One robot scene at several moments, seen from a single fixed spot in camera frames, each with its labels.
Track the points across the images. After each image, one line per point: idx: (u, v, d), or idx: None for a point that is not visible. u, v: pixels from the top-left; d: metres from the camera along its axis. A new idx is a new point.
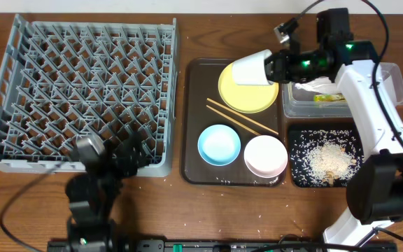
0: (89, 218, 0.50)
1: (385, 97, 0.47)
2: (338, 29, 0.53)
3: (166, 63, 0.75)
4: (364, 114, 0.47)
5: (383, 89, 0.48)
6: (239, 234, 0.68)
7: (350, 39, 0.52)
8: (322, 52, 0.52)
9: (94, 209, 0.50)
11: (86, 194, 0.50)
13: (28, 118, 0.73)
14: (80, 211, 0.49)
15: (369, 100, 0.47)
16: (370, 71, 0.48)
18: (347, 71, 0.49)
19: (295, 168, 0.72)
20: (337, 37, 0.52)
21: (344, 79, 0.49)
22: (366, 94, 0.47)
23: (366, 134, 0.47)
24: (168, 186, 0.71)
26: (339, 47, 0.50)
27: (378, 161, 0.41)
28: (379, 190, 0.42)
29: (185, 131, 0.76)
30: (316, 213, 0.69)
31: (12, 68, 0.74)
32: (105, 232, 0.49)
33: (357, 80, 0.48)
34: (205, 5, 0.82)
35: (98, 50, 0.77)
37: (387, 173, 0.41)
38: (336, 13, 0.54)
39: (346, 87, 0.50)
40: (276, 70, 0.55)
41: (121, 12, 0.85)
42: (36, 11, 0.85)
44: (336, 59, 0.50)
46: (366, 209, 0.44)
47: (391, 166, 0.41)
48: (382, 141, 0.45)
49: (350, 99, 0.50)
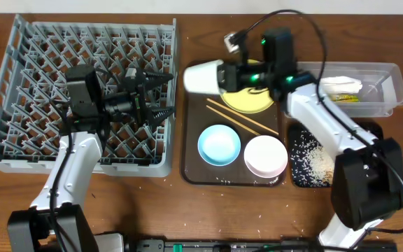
0: (83, 103, 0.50)
1: (333, 108, 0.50)
2: (283, 58, 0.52)
3: (166, 63, 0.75)
4: (320, 128, 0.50)
5: (330, 101, 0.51)
6: (239, 234, 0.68)
7: (293, 66, 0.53)
8: (269, 82, 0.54)
9: (89, 94, 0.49)
11: (84, 73, 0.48)
13: (28, 118, 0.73)
14: (75, 89, 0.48)
15: (319, 115, 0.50)
16: (313, 90, 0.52)
18: (293, 98, 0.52)
19: (295, 168, 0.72)
20: (283, 66, 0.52)
21: (294, 104, 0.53)
22: (315, 111, 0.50)
23: (329, 143, 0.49)
24: (168, 186, 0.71)
26: (281, 80, 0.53)
27: (343, 158, 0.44)
28: (357, 191, 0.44)
29: (185, 131, 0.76)
30: (316, 213, 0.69)
31: (12, 68, 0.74)
32: (95, 122, 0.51)
33: (304, 101, 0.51)
34: (205, 5, 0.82)
35: (98, 50, 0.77)
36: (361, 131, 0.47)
37: (355, 169, 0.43)
38: (282, 43, 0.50)
39: (299, 110, 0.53)
40: (227, 82, 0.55)
41: (122, 12, 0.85)
42: (36, 12, 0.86)
44: (283, 94, 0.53)
46: (354, 214, 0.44)
47: (356, 162, 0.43)
48: (341, 143, 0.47)
49: (304, 120, 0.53)
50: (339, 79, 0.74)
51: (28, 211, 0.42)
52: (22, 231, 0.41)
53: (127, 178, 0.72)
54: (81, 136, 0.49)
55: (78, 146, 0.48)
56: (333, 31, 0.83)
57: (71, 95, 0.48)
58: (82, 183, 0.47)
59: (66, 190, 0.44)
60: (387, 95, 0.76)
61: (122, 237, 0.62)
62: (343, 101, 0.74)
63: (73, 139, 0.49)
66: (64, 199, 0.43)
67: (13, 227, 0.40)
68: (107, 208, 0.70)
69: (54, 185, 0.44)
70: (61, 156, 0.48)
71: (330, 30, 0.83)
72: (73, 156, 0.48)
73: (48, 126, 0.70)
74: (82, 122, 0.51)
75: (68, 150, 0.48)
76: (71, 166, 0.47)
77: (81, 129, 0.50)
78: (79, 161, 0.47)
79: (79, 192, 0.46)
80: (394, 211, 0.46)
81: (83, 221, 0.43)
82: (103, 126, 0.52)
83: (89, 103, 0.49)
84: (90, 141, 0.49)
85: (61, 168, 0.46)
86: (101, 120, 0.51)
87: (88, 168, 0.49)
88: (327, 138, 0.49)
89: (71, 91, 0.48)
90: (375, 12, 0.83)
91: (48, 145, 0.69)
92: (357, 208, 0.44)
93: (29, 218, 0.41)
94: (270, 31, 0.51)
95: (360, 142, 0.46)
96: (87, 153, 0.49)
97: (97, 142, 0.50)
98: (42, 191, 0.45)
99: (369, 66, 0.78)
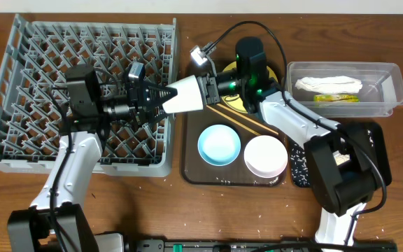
0: (82, 103, 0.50)
1: (299, 106, 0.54)
2: (258, 72, 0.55)
3: (166, 63, 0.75)
4: (290, 128, 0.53)
5: (297, 102, 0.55)
6: (239, 234, 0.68)
7: (264, 77, 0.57)
8: (244, 96, 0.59)
9: (89, 94, 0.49)
11: (82, 74, 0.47)
13: (28, 118, 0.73)
14: (75, 88, 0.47)
15: (286, 115, 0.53)
16: (280, 96, 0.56)
18: (264, 105, 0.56)
19: (295, 168, 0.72)
20: (257, 79, 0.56)
21: (266, 111, 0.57)
22: (283, 113, 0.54)
23: (298, 136, 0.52)
24: (168, 186, 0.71)
26: (254, 93, 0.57)
27: (312, 145, 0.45)
28: (329, 173, 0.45)
29: (185, 131, 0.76)
30: (316, 212, 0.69)
31: (12, 68, 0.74)
32: (95, 122, 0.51)
33: (272, 104, 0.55)
34: (205, 5, 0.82)
35: (98, 50, 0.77)
36: (324, 120, 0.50)
37: (324, 153, 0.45)
38: (255, 62, 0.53)
39: (271, 117, 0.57)
40: (208, 94, 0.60)
41: (122, 12, 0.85)
42: (36, 12, 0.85)
44: (256, 108, 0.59)
46: (332, 197, 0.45)
47: (324, 147, 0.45)
48: (308, 133, 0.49)
49: (275, 122, 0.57)
50: (340, 79, 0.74)
51: (28, 211, 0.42)
52: (22, 230, 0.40)
53: (127, 177, 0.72)
54: (81, 136, 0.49)
55: (78, 146, 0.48)
56: (334, 30, 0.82)
57: (72, 96, 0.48)
58: (82, 183, 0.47)
59: (66, 190, 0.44)
60: (388, 95, 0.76)
61: (122, 237, 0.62)
62: (343, 101, 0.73)
63: (73, 139, 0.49)
66: (64, 199, 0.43)
67: (14, 227, 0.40)
68: (106, 208, 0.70)
69: (54, 185, 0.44)
70: (61, 156, 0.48)
71: (330, 30, 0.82)
72: (73, 156, 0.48)
73: (47, 126, 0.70)
74: (82, 122, 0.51)
75: (69, 150, 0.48)
76: (71, 165, 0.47)
77: (82, 129, 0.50)
78: (80, 160, 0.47)
79: (79, 192, 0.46)
80: (371, 191, 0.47)
81: (83, 220, 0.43)
82: (103, 126, 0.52)
83: (89, 103, 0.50)
84: (89, 141, 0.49)
85: (60, 168, 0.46)
86: (101, 120, 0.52)
87: (87, 168, 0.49)
88: (297, 133, 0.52)
89: (71, 91, 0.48)
90: (374, 12, 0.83)
91: (48, 145, 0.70)
92: (333, 191, 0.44)
93: (29, 217, 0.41)
94: (243, 49, 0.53)
95: (326, 129, 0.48)
96: (87, 153, 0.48)
97: (97, 143, 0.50)
98: (41, 190, 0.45)
99: (369, 65, 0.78)
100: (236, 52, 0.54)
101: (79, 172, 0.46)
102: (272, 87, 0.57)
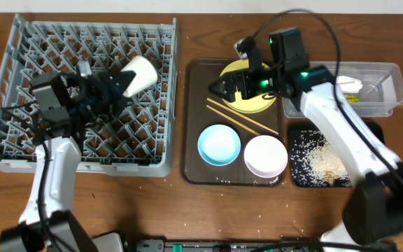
0: (52, 110, 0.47)
1: (353, 115, 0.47)
2: (293, 53, 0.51)
3: (166, 63, 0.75)
4: (340, 141, 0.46)
5: (350, 107, 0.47)
6: (239, 234, 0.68)
7: (308, 65, 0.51)
8: (281, 79, 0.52)
9: (58, 99, 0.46)
11: (50, 80, 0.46)
13: (28, 117, 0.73)
14: (44, 94, 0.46)
15: (337, 123, 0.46)
16: (331, 93, 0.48)
18: (308, 98, 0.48)
19: (295, 168, 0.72)
20: (294, 61, 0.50)
21: (308, 106, 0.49)
22: (333, 120, 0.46)
23: (347, 159, 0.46)
24: (168, 186, 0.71)
26: (296, 74, 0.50)
27: (366, 185, 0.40)
28: (376, 215, 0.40)
29: (185, 131, 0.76)
30: (315, 213, 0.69)
31: (12, 68, 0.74)
32: (68, 125, 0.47)
33: (321, 105, 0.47)
34: (204, 5, 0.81)
35: (98, 50, 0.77)
36: (383, 150, 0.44)
37: (378, 197, 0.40)
38: (290, 39, 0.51)
39: (314, 114, 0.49)
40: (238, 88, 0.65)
41: (122, 12, 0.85)
42: (36, 11, 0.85)
44: (296, 90, 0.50)
46: (367, 234, 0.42)
47: (380, 189, 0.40)
48: (360, 164, 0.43)
49: (321, 126, 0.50)
50: (340, 79, 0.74)
51: (18, 228, 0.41)
52: (15, 247, 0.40)
53: (126, 178, 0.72)
54: (54, 141, 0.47)
55: (54, 152, 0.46)
56: (334, 30, 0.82)
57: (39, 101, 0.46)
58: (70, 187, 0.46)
59: (53, 199, 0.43)
60: (388, 95, 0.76)
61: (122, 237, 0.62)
62: None
63: (49, 147, 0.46)
66: (53, 208, 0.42)
67: (6, 246, 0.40)
68: (106, 208, 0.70)
69: (40, 196, 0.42)
70: (40, 166, 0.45)
71: (330, 30, 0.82)
72: (52, 162, 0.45)
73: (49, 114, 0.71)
74: (53, 129, 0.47)
75: (47, 157, 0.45)
76: (53, 171, 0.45)
77: (55, 135, 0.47)
78: (61, 165, 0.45)
79: (66, 198, 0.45)
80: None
81: (77, 223, 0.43)
82: (77, 128, 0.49)
83: (59, 108, 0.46)
84: (66, 143, 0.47)
85: (43, 176, 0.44)
86: (75, 123, 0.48)
87: (71, 171, 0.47)
88: (346, 155, 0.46)
89: (38, 98, 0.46)
90: (375, 12, 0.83)
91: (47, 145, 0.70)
92: (371, 231, 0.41)
93: (20, 233, 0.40)
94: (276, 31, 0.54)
95: (383, 165, 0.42)
96: (66, 157, 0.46)
97: (75, 146, 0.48)
98: (28, 204, 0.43)
99: (369, 65, 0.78)
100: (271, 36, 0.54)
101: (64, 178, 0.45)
102: (320, 70, 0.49)
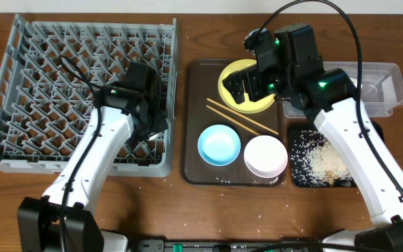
0: (131, 84, 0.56)
1: (376, 143, 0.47)
2: (305, 56, 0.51)
3: (166, 63, 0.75)
4: (361, 171, 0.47)
5: (376, 135, 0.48)
6: (239, 234, 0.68)
7: (323, 73, 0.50)
8: (293, 87, 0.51)
9: (143, 80, 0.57)
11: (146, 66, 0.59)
13: (28, 118, 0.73)
14: (136, 72, 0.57)
15: (359, 150, 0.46)
16: (355, 114, 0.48)
18: (327, 117, 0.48)
19: (295, 168, 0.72)
20: (306, 66, 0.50)
21: (326, 125, 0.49)
22: (356, 146, 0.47)
23: (370, 199, 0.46)
24: (168, 186, 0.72)
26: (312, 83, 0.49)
27: (394, 233, 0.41)
28: None
29: (185, 132, 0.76)
30: (315, 213, 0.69)
31: (12, 68, 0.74)
32: (135, 96, 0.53)
33: (343, 129, 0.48)
34: (204, 5, 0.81)
35: (98, 50, 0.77)
36: None
37: None
38: (299, 40, 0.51)
39: (331, 134, 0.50)
40: (237, 91, 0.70)
41: (122, 12, 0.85)
42: (36, 11, 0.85)
44: (310, 99, 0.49)
46: None
47: None
48: (385, 206, 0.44)
49: (343, 153, 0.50)
50: None
51: (40, 201, 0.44)
52: (30, 220, 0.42)
53: (127, 178, 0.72)
54: (109, 116, 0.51)
55: (105, 130, 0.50)
56: (334, 31, 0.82)
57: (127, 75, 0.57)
58: (101, 173, 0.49)
59: (81, 186, 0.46)
60: (387, 95, 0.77)
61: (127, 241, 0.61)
62: None
63: (102, 119, 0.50)
66: (75, 198, 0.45)
67: (24, 213, 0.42)
68: (106, 208, 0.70)
69: (71, 179, 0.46)
70: (89, 138, 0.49)
71: (330, 30, 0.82)
72: (100, 140, 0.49)
73: (52, 110, 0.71)
74: (118, 95, 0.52)
75: (97, 133, 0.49)
76: (96, 150, 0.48)
77: (116, 99, 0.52)
78: (104, 150, 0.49)
79: (96, 186, 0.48)
80: None
81: (92, 223, 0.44)
82: (139, 103, 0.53)
83: (138, 85, 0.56)
84: (122, 124, 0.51)
85: (83, 155, 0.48)
86: (140, 99, 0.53)
87: (108, 162, 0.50)
88: (370, 194, 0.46)
89: (130, 71, 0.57)
90: (374, 12, 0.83)
91: (48, 145, 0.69)
92: None
93: (40, 208, 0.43)
94: (284, 29, 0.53)
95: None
96: (112, 139, 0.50)
97: (128, 127, 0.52)
98: (59, 177, 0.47)
99: (369, 65, 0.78)
100: (277, 36, 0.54)
101: (100, 162, 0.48)
102: (336, 76, 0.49)
